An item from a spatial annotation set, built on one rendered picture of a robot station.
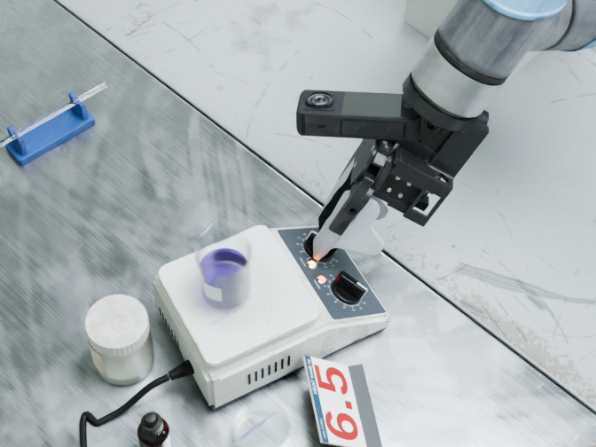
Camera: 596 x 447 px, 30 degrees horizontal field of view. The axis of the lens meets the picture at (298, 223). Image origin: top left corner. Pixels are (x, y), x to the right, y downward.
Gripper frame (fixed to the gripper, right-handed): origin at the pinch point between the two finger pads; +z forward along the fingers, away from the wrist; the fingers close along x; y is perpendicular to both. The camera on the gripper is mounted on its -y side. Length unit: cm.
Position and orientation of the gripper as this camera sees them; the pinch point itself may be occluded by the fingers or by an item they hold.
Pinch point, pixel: (317, 233)
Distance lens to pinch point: 111.1
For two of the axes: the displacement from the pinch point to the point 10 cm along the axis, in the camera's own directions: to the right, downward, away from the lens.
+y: 8.8, 4.5, 1.8
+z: -4.6, 6.8, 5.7
